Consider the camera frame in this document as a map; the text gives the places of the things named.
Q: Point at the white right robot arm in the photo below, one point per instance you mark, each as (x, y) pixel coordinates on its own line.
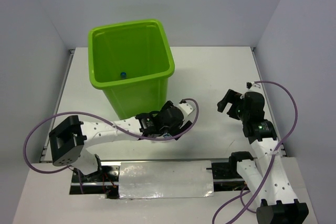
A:
(262, 171)

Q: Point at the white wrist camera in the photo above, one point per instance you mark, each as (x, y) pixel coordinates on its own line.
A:
(186, 108)
(250, 85)

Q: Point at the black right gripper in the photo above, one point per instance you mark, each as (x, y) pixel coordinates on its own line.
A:
(233, 95)

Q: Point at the silver foil sheet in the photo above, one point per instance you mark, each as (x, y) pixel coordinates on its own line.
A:
(153, 180)

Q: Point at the green label clear bottle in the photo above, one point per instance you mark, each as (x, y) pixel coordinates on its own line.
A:
(165, 137)

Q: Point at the green plastic bin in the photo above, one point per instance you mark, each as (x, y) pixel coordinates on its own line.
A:
(139, 48)

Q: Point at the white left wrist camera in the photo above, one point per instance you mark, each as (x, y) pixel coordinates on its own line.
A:
(186, 108)

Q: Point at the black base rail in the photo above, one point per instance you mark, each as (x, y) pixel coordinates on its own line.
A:
(107, 183)

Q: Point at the blue label bottle blue cap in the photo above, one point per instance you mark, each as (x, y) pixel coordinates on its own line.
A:
(123, 75)

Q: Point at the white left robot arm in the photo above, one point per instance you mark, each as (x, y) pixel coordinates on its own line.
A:
(71, 138)

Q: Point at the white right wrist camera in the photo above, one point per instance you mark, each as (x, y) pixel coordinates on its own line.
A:
(250, 85)

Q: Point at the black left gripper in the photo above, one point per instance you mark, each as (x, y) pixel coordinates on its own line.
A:
(174, 130)

